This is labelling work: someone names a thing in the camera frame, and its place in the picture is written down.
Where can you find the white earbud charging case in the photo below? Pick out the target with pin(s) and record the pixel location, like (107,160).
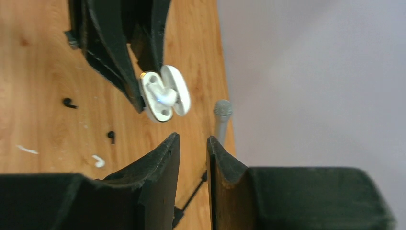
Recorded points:
(169,77)

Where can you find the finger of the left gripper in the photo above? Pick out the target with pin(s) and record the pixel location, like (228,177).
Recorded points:
(96,28)
(144,23)

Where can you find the small white plastic scrap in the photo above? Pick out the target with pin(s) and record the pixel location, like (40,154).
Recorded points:
(26,149)

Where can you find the black earbud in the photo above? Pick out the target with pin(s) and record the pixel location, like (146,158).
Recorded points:
(111,136)
(67,102)

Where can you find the white earbud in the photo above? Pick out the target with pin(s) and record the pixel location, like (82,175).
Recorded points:
(166,97)
(99,161)

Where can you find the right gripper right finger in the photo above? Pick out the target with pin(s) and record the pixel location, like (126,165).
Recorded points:
(291,198)

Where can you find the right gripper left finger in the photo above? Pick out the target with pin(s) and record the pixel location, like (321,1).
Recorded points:
(140,196)

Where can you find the grey microphone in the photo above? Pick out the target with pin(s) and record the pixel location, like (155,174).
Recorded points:
(222,111)

